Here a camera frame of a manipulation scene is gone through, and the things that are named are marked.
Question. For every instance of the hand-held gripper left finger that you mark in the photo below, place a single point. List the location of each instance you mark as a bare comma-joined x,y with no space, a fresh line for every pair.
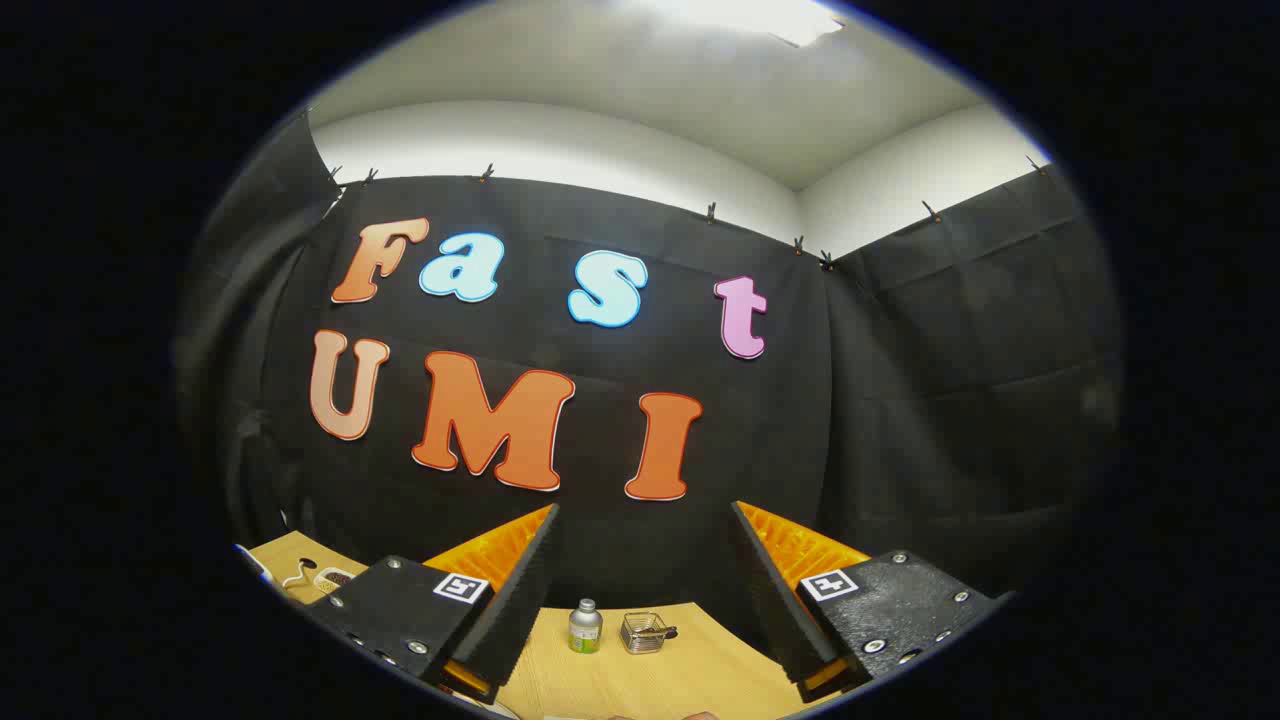
510,610

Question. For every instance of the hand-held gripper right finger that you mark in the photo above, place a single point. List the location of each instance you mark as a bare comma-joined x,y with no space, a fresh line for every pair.
775,600

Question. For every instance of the green label drink bottle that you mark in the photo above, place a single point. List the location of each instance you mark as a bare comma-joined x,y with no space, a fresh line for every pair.
585,632

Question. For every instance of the white divided plate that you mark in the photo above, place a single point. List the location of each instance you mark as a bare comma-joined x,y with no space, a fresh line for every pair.
335,578

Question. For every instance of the row of black cloth clips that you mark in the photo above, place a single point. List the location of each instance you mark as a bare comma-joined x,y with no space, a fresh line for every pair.
711,212

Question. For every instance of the ceiling light panel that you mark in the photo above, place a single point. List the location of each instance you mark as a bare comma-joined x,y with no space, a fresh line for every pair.
760,15

